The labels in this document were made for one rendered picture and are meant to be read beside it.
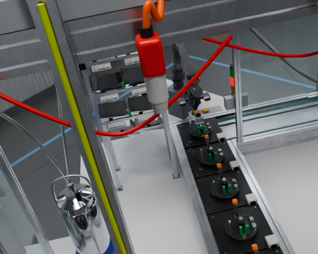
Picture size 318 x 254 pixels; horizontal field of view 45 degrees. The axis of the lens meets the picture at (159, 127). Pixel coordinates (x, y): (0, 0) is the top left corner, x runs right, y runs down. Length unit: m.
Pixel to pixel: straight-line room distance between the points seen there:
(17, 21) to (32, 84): 4.31
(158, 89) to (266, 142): 1.56
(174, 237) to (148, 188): 0.37
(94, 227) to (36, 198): 2.29
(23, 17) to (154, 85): 0.27
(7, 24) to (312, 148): 1.87
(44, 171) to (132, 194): 1.94
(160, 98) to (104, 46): 0.16
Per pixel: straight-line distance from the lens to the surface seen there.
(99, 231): 1.45
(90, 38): 0.80
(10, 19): 0.79
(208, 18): 0.81
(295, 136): 2.31
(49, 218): 3.45
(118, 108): 1.92
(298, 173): 2.17
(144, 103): 1.92
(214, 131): 2.28
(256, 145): 2.24
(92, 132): 0.85
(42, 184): 3.81
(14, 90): 5.00
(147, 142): 2.45
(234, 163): 2.02
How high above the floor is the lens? 2.33
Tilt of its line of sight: 35 degrees down
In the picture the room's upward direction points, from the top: 11 degrees counter-clockwise
